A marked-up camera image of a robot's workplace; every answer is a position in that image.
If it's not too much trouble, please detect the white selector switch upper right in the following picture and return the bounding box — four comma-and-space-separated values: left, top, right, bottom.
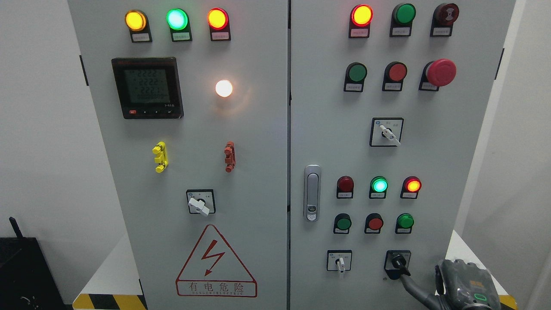
369, 118, 404, 147

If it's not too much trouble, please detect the green indicator light top left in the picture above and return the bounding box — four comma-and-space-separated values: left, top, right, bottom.
166, 8, 192, 42

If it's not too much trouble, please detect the red emergency stop button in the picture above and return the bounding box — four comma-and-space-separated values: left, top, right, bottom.
418, 58, 457, 91

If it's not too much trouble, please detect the white selector switch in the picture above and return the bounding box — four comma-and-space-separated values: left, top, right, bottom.
326, 250, 353, 273
369, 118, 404, 147

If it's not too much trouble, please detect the red lit indicator top right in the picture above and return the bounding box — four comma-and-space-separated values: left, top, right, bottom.
348, 4, 373, 39

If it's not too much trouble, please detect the red electric hazard sticker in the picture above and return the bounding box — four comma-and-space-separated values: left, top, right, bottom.
175, 224, 257, 298

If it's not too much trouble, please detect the green push button second row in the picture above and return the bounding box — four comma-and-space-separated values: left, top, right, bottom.
343, 62, 368, 92

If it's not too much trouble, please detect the yellow indicator light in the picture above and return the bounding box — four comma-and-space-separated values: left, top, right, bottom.
125, 9, 153, 43

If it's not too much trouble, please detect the silver door handle lock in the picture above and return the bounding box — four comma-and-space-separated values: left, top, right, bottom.
303, 164, 321, 222

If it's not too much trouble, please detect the grey left cabinet door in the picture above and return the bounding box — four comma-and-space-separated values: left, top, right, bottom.
68, 0, 288, 310

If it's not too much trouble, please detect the green button top right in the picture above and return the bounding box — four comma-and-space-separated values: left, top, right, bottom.
389, 3, 416, 37

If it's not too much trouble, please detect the dark red buzzer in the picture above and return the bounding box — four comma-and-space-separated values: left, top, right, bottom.
430, 3, 460, 37

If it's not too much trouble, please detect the green lit indicator middle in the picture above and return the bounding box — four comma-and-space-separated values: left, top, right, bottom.
369, 175, 388, 199

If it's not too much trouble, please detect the white base platform hazard striped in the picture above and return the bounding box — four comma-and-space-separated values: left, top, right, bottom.
68, 231, 518, 310

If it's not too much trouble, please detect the white selector switch left door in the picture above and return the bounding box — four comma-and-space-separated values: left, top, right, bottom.
186, 189, 216, 217

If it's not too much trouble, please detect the dark red indicator left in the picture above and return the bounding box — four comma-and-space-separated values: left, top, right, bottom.
336, 175, 354, 199

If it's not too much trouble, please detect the black rotary knob switch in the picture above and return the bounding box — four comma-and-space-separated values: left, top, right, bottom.
384, 250, 411, 280

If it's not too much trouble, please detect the green light button lower right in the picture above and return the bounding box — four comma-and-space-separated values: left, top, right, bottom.
394, 213, 415, 234

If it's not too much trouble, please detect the yellow terminal connector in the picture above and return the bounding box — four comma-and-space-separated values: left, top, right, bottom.
152, 141, 169, 173

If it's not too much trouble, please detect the red terminal connector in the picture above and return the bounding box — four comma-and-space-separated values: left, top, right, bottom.
224, 141, 236, 173

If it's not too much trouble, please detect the red push button second row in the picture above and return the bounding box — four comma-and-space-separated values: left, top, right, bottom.
382, 62, 407, 92

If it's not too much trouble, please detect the white lit indicator light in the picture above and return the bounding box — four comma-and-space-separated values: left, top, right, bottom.
215, 79, 233, 98

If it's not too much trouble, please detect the green push button lower left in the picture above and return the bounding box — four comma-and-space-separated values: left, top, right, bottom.
333, 213, 352, 234

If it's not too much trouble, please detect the black digital power meter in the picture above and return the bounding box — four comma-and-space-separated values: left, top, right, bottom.
111, 57, 184, 119

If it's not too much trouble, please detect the red push button lower middle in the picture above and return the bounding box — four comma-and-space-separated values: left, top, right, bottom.
364, 213, 384, 234

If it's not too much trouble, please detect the black box lower left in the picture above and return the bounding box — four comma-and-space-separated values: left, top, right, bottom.
0, 217, 65, 310

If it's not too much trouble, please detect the grey right cabinet door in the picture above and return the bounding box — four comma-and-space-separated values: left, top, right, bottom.
289, 0, 515, 310

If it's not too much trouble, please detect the grey cabinet door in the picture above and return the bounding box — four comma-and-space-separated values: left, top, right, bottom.
68, 0, 288, 310
289, 0, 515, 310

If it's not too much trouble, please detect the white selector switch lower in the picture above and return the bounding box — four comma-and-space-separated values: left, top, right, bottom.
326, 250, 353, 273

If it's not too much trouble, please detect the orange-red indicator light top left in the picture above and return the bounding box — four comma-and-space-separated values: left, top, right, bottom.
207, 7, 232, 41

